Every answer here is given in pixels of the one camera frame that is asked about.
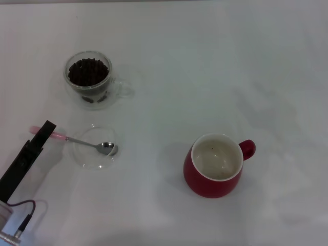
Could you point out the red ceramic mug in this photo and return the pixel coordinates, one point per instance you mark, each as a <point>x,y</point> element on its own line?
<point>207,185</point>

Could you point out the coffee bean pile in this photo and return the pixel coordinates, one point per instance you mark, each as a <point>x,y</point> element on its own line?
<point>88,73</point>

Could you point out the clear double-wall glass cup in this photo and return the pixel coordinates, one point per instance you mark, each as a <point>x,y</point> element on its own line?
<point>77,96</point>

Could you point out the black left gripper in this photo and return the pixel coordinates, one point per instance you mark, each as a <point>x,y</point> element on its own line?
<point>20,169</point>

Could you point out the clear glass saucer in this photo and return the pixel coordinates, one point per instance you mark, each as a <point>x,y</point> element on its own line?
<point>88,160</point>

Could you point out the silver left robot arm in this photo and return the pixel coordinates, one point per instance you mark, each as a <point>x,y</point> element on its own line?
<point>3,215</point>

